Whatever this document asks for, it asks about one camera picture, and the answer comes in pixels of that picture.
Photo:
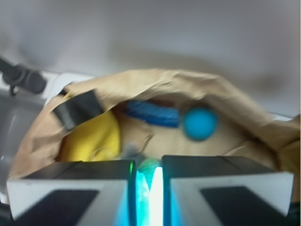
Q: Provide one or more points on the green plush frog toy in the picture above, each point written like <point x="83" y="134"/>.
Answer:
<point x="148" y="167"/>

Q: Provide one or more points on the blue sponge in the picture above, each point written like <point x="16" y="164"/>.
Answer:
<point x="154" y="114"/>

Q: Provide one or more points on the yellow knitted cloth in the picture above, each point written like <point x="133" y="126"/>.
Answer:
<point x="94" y="134"/>

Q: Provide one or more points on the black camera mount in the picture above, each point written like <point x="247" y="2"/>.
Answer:
<point x="22" y="77"/>

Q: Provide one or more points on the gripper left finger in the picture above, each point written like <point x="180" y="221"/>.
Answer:
<point x="75" y="194"/>

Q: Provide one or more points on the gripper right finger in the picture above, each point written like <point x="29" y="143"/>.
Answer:
<point x="224" y="191"/>

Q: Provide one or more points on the brown paper bag bin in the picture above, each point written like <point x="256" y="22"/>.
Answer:
<point x="249" y="130"/>

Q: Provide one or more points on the white plastic tray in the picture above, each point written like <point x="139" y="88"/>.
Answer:
<point x="57" y="81"/>

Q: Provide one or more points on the blue dimpled ball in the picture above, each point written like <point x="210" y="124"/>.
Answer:
<point x="199" y="123"/>

